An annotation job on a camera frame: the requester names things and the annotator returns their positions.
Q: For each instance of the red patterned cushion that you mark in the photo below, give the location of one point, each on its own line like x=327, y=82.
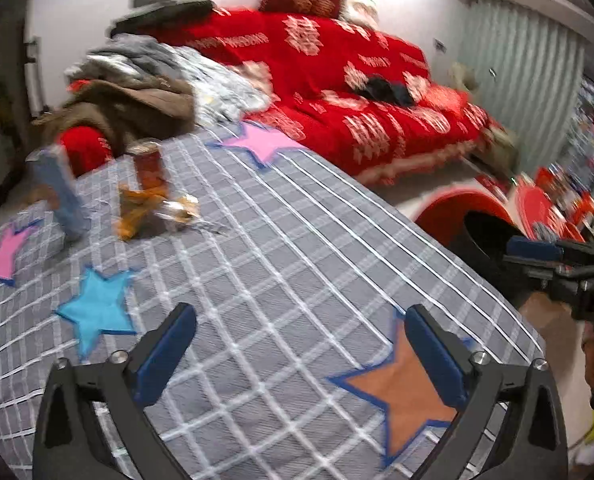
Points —
x=446, y=100

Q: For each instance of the red covered sofa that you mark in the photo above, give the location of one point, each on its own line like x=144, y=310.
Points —
x=327, y=85

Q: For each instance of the white printed pillow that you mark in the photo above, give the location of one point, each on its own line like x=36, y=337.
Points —
x=362, y=14

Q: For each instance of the tall blue drink can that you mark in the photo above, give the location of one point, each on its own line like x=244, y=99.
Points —
x=62, y=192

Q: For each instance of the orange snack wrapper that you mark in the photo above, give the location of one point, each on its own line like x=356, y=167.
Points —
x=134, y=210

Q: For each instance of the wall switch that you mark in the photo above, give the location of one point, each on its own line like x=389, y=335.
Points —
x=440, y=46

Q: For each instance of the light blue blanket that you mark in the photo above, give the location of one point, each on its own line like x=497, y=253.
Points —
x=227, y=85

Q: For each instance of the black jacket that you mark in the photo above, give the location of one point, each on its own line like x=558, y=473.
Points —
x=162, y=14

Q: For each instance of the crumpled clear wrapper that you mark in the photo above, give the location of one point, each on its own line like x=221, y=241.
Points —
x=182, y=210

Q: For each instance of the black clothes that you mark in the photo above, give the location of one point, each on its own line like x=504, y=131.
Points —
x=384, y=91

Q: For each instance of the grey clothes pile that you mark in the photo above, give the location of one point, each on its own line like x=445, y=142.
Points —
x=127, y=57

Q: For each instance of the grey pleated curtain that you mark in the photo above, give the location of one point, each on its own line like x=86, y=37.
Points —
x=522, y=70

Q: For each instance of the beige armchair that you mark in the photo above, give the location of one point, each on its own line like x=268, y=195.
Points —
x=499, y=145

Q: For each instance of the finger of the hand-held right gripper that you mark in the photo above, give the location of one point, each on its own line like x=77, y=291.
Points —
x=532, y=249

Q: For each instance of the round red table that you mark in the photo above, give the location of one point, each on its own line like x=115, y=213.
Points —
x=539, y=205

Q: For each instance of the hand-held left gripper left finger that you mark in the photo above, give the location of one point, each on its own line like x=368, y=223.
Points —
x=164, y=355

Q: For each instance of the brown fleece coat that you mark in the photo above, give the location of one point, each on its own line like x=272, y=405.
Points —
x=132, y=110

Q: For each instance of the red drink can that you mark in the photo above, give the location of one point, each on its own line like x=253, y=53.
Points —
x=149, y=167

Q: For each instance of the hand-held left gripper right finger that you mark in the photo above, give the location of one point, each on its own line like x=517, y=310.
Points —
x=434, y=355

